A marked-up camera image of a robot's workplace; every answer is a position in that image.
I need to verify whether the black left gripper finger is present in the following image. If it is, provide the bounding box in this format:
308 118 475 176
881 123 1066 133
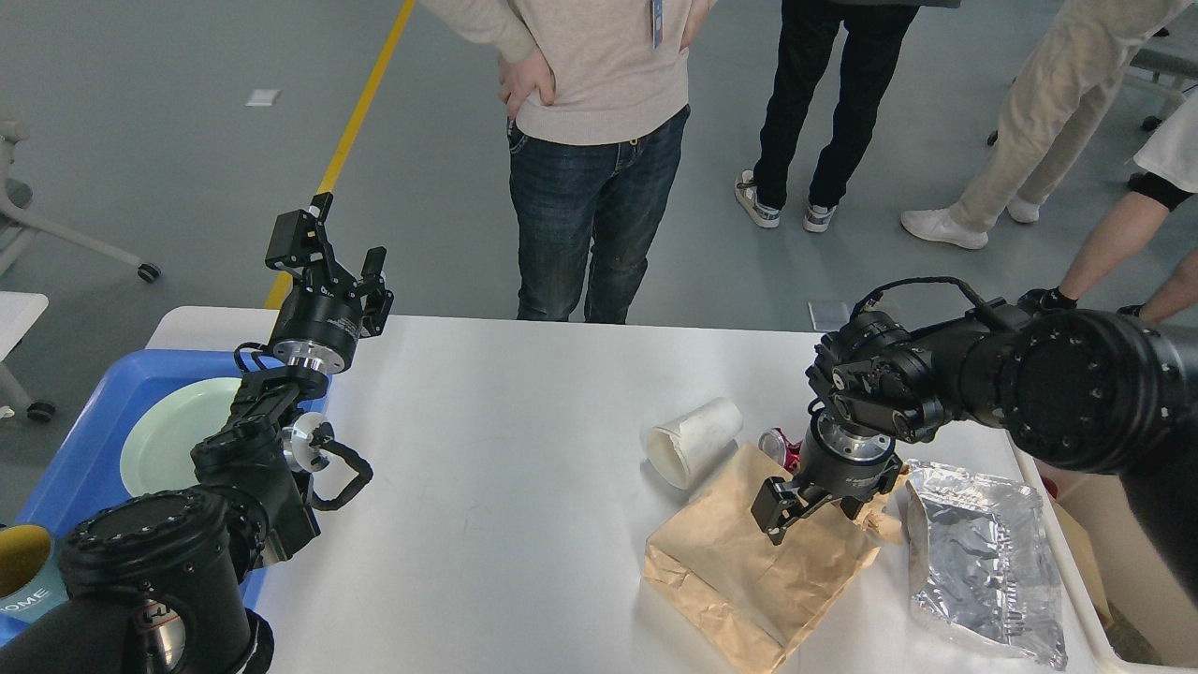
356 245 394 338
265 192 355 293

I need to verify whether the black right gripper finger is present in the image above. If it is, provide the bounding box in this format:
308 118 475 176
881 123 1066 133
752 476 833 546
840 455 903 520

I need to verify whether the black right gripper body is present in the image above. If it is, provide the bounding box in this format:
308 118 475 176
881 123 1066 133
795 409 896 502

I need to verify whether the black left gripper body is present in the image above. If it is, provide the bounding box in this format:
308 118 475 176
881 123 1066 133
267 281 363 375

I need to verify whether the mint green plate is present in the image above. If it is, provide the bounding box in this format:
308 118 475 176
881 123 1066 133
120 378 241 496

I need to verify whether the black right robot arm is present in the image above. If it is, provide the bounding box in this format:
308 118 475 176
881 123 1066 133
752 281 1197 600

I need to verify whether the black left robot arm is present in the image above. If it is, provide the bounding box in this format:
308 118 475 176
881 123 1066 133
4 192 393 673

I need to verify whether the crumpled brown paper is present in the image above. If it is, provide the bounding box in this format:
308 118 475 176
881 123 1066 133
853 464 910 545

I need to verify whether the crushed red soda can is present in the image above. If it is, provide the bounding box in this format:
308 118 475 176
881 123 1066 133
757 427 803 475

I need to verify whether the brown paper bag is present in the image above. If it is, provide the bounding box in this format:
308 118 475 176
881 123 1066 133
643 445 883 673

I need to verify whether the white paper cup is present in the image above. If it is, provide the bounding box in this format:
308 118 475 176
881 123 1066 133
646 397 743 491

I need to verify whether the crumpled foil tray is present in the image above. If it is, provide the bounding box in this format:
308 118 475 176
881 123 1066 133
904 460 1069 670

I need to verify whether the blue plastic tray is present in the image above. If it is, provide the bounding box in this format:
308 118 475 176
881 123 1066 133
0 350 329 646

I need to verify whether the white rolling chair base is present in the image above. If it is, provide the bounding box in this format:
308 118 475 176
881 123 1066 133
1 110 161 285

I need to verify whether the small white side table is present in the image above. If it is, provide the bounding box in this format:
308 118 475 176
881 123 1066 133
0 291 58 423

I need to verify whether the person in beige sweater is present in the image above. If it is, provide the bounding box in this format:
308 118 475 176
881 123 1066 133
426 1 713 324

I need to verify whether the white plastic bin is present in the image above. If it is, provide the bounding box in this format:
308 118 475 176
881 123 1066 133
1014 449 1194 673

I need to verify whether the teal mug yellow inside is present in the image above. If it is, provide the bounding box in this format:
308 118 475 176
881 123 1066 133
1 523 68 624

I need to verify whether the person in black trousers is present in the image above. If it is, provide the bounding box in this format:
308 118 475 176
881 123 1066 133
736 0 960 233

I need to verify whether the person in white shirt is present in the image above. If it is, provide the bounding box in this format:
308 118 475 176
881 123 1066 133
1017 95 1197 312

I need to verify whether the person in beige trousers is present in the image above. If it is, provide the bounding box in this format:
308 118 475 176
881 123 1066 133
901 1 1188 249

